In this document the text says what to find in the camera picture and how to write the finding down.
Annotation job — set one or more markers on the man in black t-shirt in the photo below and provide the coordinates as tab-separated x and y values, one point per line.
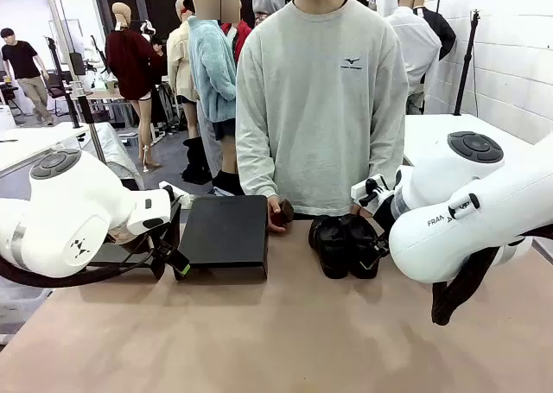
23	65

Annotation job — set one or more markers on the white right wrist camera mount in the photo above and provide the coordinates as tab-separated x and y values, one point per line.
382	183

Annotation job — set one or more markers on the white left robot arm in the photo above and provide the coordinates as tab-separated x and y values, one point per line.
65	211

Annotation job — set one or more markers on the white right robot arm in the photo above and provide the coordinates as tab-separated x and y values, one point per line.
458	237

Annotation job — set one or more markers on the mannequin in red jacket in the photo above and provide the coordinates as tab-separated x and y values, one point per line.
242	34

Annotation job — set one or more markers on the white table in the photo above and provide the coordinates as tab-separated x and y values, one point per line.
30	142
440	129

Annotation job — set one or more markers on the mannequin in white shirt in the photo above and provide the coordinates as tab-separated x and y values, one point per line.
415	43

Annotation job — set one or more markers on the person's right forearm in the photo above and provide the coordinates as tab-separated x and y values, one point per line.
257	168

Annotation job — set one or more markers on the mannequin in dark red sweater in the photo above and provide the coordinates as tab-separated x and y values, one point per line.
129	65

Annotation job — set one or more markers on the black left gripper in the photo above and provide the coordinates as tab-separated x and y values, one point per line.
173	233

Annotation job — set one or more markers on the black box-shaped shoe stand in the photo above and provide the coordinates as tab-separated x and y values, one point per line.
224	233

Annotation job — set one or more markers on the person in grey sweatshirt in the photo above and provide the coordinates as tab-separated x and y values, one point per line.
319	108

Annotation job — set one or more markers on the person's right hand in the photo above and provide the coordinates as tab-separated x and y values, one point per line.
274	218

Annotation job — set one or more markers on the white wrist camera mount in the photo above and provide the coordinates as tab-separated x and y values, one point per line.
183	198
382	183

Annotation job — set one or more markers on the reddish brown shoe brush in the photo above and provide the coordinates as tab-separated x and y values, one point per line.
287	211

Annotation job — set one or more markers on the black tripod pole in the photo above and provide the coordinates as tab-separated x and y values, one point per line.
468	56

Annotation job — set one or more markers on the grey cover cloth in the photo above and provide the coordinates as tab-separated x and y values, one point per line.
114	147

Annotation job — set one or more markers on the black boots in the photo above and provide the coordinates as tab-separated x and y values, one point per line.
196	164

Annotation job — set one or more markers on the mannequin in light blue fleece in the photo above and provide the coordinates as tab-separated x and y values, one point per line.
211	73

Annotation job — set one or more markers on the person's left hand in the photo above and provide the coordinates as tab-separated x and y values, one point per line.
364	211

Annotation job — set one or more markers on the black leather shoe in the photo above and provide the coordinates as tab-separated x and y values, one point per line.
330	246
363	246

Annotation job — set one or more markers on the mannequin in grey hoodie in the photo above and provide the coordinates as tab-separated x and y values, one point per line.
268	0

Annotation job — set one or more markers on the person's left forearm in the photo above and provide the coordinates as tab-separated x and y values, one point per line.
386	151

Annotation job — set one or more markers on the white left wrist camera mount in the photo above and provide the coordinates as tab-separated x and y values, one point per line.
183	198

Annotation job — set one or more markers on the clear plastic bin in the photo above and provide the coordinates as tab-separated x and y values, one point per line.
21	302

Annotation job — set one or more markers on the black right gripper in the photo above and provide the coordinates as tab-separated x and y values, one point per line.
383	218

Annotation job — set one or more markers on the black stand pole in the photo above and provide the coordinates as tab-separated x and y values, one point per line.
65	86

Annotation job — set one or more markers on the seated person in black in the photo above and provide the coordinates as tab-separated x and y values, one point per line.
160	60

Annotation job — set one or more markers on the mannequin in black jacket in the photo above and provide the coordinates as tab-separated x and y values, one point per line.
443	32

